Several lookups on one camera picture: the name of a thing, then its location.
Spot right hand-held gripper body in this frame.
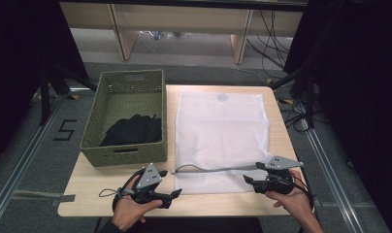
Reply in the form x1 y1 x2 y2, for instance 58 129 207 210
253 155 305 195

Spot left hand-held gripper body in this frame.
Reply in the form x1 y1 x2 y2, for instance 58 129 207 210
129 162 173 209

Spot black cloth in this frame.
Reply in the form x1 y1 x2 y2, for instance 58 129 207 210
100 114 163 148

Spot white mesh laundry bag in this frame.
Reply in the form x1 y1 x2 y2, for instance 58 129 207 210
170 89 273 196

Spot green woven basket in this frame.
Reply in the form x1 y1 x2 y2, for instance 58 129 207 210
80 69 169 168

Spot person's right hand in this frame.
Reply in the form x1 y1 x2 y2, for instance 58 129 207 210
265 168 315 218

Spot person's left hand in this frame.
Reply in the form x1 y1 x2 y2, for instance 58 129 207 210
111 176 164 233

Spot black metal stand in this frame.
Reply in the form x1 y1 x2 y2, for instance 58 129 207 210
38 62 99 126
270 62 318 129

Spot grey floor tape strip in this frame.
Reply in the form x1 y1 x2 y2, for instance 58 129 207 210
0 188 77 204

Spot black curtain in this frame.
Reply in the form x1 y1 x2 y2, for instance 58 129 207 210
0 0 89 168
282 0 392 233

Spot clear plastic wrap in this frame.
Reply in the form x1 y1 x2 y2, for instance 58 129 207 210
140 30 186 41

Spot light wooden desk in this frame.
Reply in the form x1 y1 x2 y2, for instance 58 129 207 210
59 1 305 65

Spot right hand-held gripper cable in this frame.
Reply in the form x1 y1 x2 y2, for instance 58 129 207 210
292 176 316 212

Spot hand-held gripper cable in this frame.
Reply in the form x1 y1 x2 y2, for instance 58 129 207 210
98 167 146 213
292 176 316 212

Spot left hand-held gripper cable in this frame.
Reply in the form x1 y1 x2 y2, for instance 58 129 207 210
98 167 146 213

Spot metal floor rail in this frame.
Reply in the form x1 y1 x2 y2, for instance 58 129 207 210
299 116 368 233
0 93 71 224

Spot black floor cables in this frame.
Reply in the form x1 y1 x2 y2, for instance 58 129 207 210
277 96 329 134

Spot bundle of hanging black cables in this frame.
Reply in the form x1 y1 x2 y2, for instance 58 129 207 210
246 9 291 72

